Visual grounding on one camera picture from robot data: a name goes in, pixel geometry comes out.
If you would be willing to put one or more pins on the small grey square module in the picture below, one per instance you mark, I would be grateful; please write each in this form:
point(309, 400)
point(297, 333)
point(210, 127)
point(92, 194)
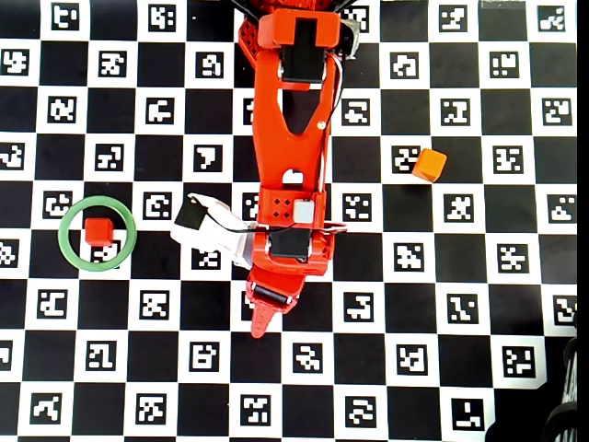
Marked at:
point(303, 212)

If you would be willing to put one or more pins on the grey tape wrap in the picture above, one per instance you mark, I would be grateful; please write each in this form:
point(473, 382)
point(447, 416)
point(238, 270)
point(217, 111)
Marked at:
point(352, 41)

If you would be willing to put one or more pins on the grey tape strip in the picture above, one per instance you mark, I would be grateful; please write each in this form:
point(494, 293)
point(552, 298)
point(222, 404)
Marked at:
point(501, 3)

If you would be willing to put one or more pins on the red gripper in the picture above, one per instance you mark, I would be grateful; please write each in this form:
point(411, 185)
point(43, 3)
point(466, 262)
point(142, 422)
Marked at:
point(272, 295)

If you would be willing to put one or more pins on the red cube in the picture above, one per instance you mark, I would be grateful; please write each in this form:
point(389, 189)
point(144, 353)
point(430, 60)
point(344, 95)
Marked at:
point(99, 231)

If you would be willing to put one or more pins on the orange cube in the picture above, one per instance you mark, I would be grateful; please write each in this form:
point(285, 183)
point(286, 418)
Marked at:
point(430, 163)

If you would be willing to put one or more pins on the red robot base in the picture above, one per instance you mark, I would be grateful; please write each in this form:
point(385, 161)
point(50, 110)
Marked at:
point(248, 41)

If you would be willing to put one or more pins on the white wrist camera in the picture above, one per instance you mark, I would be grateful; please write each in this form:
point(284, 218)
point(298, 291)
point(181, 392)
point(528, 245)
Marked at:
point(207, 239)

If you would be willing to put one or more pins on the black white marker board mat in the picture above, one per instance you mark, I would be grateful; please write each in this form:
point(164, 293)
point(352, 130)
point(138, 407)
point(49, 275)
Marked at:
point(184, 368)

